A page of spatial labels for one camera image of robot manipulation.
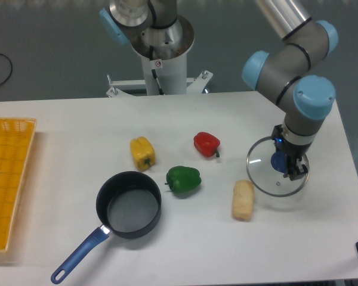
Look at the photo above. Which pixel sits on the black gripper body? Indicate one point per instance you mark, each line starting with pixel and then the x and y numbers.
pixel 291 145

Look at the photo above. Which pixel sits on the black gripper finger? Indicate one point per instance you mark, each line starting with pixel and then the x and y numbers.
pixel 301 170
pixel 290 171

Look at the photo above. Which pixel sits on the glass lid blue knob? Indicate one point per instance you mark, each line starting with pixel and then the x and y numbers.
pixel 265 168

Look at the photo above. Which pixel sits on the black saucepan blue handle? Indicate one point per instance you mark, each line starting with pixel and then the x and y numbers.
pixel 127 205

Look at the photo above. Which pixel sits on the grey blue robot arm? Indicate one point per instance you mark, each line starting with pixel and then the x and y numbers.
pixel 283 78

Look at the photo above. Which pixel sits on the bread loaf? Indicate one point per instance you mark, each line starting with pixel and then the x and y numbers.
pixel 243 200

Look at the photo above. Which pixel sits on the red bell pepper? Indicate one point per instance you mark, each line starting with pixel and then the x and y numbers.
pixel 207 144

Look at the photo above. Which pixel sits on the green bell pepper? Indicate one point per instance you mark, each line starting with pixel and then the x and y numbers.
pixel 181 179

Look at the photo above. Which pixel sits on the yellow bell pepper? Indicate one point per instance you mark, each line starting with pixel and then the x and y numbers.
pixel 143 153

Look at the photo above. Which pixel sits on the yellow plastic basket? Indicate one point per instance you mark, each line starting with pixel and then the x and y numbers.
pixel 16 138

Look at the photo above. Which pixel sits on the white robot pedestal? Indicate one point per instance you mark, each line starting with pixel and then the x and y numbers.
pixel 163 55

